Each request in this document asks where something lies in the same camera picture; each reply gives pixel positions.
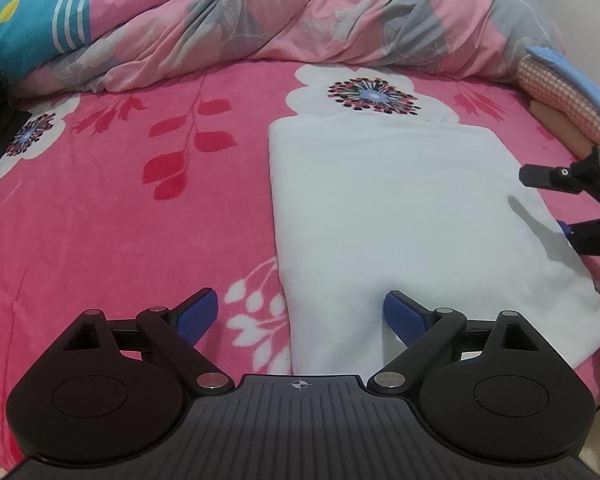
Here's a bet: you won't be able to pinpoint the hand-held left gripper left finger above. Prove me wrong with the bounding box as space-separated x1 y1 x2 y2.
62 287 231 396

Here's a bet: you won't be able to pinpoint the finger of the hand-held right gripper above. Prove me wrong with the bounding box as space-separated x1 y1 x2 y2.
556 214 600 257
519 146 600 212

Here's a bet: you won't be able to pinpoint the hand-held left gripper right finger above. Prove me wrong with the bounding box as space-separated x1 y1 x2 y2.
367 290 538 396

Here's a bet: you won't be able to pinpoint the white sweatshirt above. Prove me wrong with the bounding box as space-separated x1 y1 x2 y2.
269 112 600 377

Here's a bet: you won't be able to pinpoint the beige cushion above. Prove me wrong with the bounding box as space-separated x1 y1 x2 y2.
529 100 599 157

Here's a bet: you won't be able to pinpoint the pink checked pillow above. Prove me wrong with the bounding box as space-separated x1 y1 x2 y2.
517 55 600 149

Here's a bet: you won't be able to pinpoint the pink floral bed blanket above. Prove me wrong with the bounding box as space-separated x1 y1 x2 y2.
0 57 600 471

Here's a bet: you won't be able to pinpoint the pink grey floral quilt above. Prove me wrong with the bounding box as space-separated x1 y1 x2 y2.
10 0 567 94

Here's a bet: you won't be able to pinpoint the blue pink striped pillow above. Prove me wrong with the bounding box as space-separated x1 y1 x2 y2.
0 0 192 82

